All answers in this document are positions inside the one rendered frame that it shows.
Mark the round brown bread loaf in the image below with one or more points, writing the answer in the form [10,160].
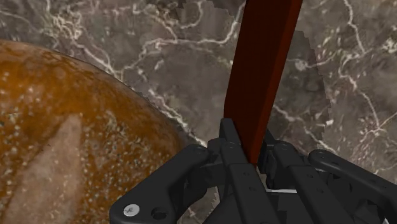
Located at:
[71,136]

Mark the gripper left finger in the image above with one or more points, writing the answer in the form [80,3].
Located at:
[238,173]

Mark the dark red stick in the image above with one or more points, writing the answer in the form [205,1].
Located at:
[259,77]

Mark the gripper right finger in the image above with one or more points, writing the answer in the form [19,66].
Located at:
[313,183]

